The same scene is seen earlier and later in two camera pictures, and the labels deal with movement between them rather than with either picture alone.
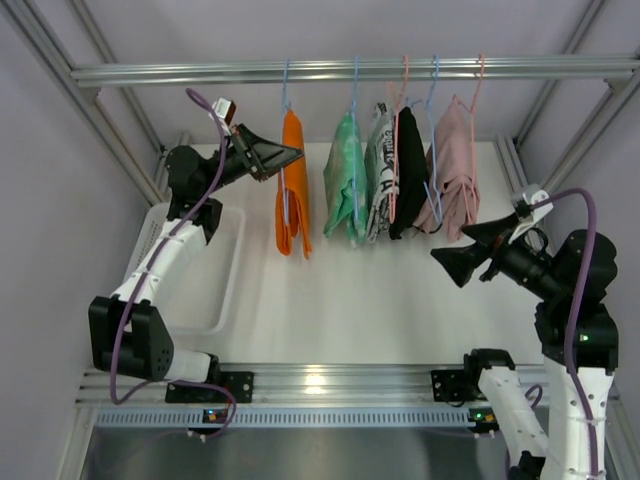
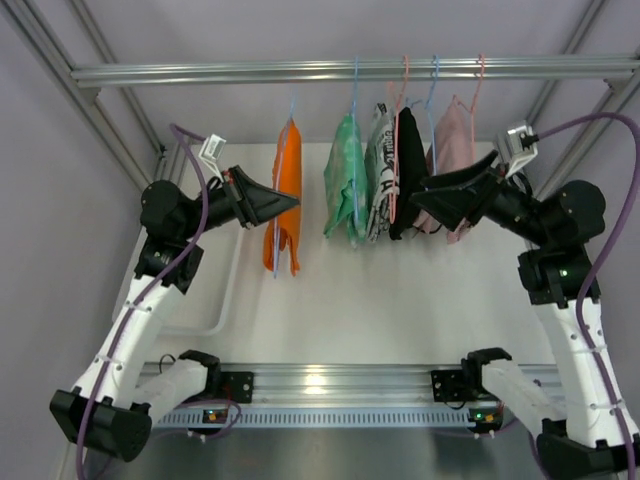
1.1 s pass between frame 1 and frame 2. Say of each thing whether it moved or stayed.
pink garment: stayed
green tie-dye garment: stayed
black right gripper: moved
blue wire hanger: moved
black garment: stayed
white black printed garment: stayed
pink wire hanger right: stayed
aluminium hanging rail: stayed
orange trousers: moved
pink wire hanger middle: stayed
